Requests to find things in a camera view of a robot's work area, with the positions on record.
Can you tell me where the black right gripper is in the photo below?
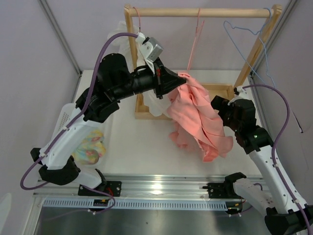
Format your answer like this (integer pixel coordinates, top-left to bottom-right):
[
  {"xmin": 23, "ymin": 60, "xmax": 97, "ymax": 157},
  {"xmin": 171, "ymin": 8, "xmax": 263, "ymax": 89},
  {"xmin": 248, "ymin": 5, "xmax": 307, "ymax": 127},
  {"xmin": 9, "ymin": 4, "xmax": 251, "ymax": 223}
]
[{"xmin": 200, "ymin": 95, "xmax": 241, "ymax": 132}]

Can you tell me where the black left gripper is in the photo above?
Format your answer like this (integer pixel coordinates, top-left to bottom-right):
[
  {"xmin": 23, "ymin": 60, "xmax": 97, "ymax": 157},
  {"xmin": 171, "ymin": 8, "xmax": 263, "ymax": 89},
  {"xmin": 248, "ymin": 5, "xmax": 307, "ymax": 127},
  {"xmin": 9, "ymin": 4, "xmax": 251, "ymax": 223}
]
[{"xmin": 113, "ymin": 57, "xmax": 186, "ymax": 101}]

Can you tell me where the pink skirt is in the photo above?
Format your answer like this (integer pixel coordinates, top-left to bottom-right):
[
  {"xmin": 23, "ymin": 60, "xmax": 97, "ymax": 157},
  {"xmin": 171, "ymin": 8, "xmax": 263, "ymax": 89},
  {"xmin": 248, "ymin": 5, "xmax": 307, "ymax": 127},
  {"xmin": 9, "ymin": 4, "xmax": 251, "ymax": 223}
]
[{"xmin": 166, "ymin": 72, "xmax": 233, "ymax": 162}]

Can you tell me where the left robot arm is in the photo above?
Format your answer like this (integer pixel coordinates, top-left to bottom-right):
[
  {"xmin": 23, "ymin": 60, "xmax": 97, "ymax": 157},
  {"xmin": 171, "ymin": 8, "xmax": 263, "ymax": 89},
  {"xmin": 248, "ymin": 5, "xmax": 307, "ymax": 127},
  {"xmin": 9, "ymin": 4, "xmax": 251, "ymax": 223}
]
[{"xmin": 31, "ymin": 53, "xmax": 186, "ymax": 196}]

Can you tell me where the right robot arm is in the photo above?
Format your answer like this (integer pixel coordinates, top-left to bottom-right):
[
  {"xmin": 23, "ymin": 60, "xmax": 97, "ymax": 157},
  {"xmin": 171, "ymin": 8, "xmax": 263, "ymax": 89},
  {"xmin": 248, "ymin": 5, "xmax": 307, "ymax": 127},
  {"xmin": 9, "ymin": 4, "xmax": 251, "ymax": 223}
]
[{"xmin": 211, "ymin": 95, "xmax": 313, "ymax": 235}]

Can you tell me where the white garment on hanger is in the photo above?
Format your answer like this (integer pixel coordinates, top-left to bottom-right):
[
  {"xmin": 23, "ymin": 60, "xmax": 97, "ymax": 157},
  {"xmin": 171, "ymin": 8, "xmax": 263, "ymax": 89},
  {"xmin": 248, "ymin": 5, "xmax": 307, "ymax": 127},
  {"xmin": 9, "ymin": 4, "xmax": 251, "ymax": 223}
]
[{"xmin": 107, "ymin": 21, "xmax": 172, "ymax": 118}]

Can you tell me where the pink hanger with white garment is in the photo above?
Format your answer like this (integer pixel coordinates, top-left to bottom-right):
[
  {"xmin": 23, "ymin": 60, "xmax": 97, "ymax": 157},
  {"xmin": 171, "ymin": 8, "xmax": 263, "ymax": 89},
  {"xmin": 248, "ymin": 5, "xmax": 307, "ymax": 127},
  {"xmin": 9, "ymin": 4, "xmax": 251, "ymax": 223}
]
[{"xmin": 133, "ymin": 6, "xmax": 141, "ymax": 33}]

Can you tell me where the white plastic basket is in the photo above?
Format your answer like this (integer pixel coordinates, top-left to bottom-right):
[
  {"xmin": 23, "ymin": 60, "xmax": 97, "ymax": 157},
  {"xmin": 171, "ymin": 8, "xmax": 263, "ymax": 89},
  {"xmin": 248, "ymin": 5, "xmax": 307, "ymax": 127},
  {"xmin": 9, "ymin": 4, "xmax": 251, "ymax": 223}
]
[{"xmin": 56, "ymin": 102, "xmax": 103, "ymax": 169}]

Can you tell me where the pastel floral cloth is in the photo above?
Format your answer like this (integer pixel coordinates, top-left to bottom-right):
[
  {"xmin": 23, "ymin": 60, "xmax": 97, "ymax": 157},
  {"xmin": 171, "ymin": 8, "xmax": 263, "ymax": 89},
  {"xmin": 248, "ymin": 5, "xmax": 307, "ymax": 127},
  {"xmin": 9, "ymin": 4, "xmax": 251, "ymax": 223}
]
[{"xmin": 72, "ymin": 129, "xmax": 106, "ymax": 165}]

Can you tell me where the wooden clothes rack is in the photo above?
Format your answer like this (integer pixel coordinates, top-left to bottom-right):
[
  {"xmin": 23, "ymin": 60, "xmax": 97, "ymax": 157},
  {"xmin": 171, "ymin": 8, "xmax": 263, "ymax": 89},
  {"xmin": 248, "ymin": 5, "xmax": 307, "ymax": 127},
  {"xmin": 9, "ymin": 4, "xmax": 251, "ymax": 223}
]
[{"xmin": 123, "ymin": 3, "xmax": 283, "ymax": 121}]

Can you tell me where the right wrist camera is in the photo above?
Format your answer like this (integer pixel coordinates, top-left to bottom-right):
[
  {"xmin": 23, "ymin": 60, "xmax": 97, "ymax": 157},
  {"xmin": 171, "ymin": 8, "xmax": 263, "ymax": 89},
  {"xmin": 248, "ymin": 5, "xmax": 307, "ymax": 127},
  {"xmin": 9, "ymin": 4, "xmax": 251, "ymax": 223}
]
[{"xmin": 233, "ymin": 86, "xmax": 247, "ymax": 97}]

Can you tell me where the empty pink wire hanger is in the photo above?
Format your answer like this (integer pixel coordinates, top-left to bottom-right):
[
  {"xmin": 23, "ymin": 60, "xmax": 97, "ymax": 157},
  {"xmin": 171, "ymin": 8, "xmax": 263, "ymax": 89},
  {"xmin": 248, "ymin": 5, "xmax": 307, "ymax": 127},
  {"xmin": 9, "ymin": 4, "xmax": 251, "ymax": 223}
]
[{"xmin": 187, "ymin": 8, "xmax": 205, "ymax": 71}]

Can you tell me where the blue wire hanger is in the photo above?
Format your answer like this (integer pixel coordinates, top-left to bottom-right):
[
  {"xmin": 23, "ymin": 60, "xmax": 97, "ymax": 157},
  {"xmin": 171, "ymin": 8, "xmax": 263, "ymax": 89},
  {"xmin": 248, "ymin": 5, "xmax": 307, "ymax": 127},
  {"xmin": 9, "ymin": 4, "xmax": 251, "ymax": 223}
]
[{"xmin": 223, "ymin": 8, "xmax": 273, "ymax": 87}]

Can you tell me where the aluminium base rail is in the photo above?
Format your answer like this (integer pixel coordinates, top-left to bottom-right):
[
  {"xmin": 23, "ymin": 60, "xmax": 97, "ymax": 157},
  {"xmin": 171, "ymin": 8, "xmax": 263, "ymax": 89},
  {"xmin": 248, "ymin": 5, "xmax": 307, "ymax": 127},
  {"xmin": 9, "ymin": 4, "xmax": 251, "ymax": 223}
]
[{"xmin": 33, "ymin": 173, "xmax": 269, "ymax": 211}]

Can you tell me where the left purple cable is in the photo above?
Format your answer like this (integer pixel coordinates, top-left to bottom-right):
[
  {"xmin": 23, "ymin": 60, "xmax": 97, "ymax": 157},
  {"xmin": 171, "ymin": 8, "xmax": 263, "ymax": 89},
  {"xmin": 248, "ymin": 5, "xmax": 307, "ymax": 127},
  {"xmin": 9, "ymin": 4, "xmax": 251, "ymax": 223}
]
[{"xmin": 20, "ymin": 33, "xmax": 140, "ymax": 190}]

